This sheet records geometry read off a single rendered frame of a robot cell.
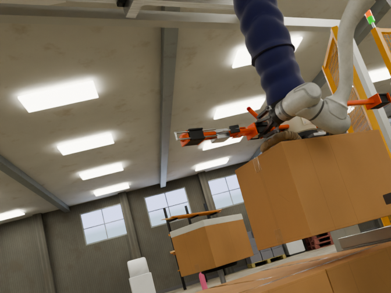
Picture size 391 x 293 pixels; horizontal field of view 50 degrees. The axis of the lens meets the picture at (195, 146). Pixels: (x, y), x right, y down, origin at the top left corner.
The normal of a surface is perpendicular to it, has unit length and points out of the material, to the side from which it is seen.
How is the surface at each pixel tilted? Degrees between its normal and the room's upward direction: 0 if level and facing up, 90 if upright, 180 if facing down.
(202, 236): 90
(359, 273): 90
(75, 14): 90
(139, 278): 90
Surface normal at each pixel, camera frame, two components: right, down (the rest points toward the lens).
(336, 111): 0.18, 0.07
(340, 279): 0.43, -0.36
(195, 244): -0.62, -0.04
